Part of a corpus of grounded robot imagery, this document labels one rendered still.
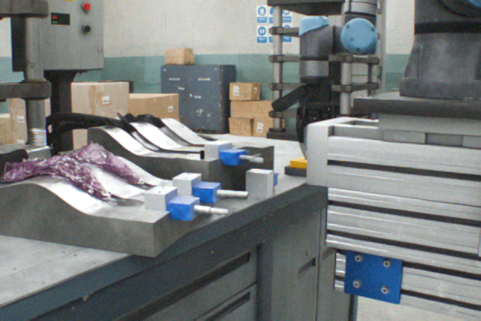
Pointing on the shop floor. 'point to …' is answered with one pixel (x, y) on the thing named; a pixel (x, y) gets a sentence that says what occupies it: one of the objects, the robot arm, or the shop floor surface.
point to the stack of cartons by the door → (249, 110)
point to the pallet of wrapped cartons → (95, 92)
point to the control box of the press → (64, 30)
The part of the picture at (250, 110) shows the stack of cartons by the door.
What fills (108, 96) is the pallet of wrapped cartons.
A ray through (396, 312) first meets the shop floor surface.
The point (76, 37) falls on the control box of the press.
